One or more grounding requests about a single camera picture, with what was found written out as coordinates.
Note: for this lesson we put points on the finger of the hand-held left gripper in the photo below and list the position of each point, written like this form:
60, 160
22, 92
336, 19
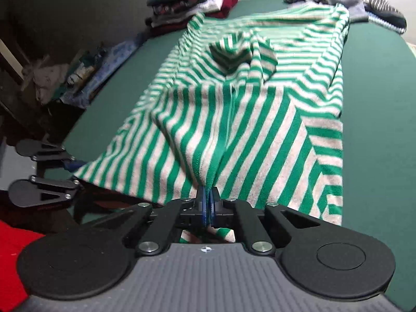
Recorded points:
55, 185
52, 154

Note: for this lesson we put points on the pale cartoon printed sheet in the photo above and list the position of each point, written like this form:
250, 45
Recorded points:
413, 50

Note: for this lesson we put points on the green striped shirt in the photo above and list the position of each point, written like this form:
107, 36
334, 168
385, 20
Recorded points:
243, 120

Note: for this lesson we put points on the stack of folded clothes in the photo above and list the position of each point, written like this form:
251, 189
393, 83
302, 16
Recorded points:
182, 0

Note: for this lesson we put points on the grey crumpled cloth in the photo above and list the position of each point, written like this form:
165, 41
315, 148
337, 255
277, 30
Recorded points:
48, 78

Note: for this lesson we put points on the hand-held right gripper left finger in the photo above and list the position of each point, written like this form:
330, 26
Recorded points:
203, 208

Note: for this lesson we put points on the white wooden bar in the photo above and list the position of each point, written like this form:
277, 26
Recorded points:
9, 58

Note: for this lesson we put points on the grey knit sweater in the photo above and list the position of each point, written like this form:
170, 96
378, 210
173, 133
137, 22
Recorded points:
338, 0

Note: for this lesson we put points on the blue patterned cloth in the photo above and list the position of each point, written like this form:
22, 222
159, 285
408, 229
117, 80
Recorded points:
110, 58

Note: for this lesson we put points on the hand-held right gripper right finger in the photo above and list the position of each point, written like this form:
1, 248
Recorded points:
213, 208

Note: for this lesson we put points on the dark patterned knit sweater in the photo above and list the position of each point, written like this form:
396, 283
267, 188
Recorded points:
386, 13

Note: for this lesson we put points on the red garment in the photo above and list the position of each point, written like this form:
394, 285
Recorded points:
13, 260

